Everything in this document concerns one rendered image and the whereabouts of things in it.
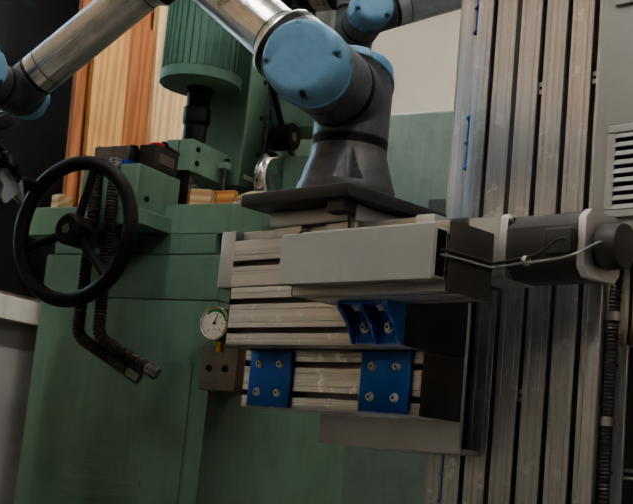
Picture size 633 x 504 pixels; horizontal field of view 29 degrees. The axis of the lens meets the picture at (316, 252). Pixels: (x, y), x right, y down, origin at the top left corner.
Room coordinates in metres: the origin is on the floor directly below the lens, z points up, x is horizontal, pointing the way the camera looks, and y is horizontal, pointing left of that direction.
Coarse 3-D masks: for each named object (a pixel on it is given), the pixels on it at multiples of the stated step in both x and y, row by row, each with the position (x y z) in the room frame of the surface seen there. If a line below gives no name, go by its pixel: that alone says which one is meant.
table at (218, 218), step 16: (48, 208) 2.50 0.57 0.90; (64, 208) 2.48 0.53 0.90; (176, 208) 2.34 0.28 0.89; (192, 208) 2.32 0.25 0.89; (208, 208) 2.30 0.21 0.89; (224, 208) 2.28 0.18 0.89; (240, 208) 2.26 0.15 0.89; (32, 224) 2.52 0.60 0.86; (48, 224) 2.50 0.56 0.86; (144, 224) 2.27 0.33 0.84; (160, 224) 2.31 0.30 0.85; (176, 224) 2.33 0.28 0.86; (192, 224) 2.32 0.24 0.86; (208, 224) 2.30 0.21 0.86; (224, 224) 2.28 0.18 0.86; (240, 224) 2.26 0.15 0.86; (256, 224) 2.24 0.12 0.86
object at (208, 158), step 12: (180, 144) 2.48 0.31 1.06; (192, 144) 2.47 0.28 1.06; (204, 144) 2.51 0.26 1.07; (180, 156) 2.48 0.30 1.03; (192, 156) 2.47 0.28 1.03; (204, 156) 2.51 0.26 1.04; (216, 156) 2.55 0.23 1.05; (180, 168) 2.48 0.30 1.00; (192, 168) 2.48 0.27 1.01; (204, 168) 2.51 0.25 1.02; (216, 168) 2.55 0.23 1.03; (192, 180) 2.52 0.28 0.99; (204, 180) 2.55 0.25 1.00; (216, 180) 2.56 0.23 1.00
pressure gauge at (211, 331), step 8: (208, 312) 2.21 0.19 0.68; (216, 312) 2.20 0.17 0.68; (224, 312) 2.19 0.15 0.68; (200, 320) 2.22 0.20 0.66; (208, 320) 2.21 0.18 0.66; (216, 320) 2.20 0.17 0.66; (224, 320) 2.19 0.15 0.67; (200, 328) 2.21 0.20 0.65; (208, 328) 2.21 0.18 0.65; (216, 328) 2.20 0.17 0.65; (224, 328) 2.19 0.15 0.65; (208, 336) 2.21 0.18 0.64; (216, 336) 2.20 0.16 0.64; (224, 336) 2.20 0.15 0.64; (216, 344) 2.22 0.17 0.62; (224, 344) 2.22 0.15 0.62
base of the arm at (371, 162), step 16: (320, 144) 1.77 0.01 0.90; (336, 144) 1.75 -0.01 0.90; (352, 144) 1.74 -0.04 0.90; (368, 144) 1.75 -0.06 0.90; (384, 144) 1.78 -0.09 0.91; (320, 160) 1.75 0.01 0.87; (336, 160) 1.74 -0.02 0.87; (352, 160) 1.74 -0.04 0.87; (368, 160) 1.75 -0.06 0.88; (384, 160) 1.77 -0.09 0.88; (304, 176) 1.77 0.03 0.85; (320, 176) 1.74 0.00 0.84; (336, 176) 1.73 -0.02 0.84; (352, 176) 1.74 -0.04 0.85; (368, 176) 1.74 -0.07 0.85; (384, 176) 1.76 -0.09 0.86; (384, 192) 1.75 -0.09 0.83
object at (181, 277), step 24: (48, 264) 2.49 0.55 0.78; (72, 264) 2.46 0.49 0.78; (144, 264) 2.37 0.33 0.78; (168, 264) 2.34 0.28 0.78; (192, 264) 2.31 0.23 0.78; (216, 264) 2.28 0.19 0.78; (72, 288) 2.45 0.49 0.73; (120, 288) 2.39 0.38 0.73; (144, 288) 2.36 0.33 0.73; (168, 288) 2.34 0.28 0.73; (192, 288) 2.31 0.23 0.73; (216, 288) 2.28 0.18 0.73
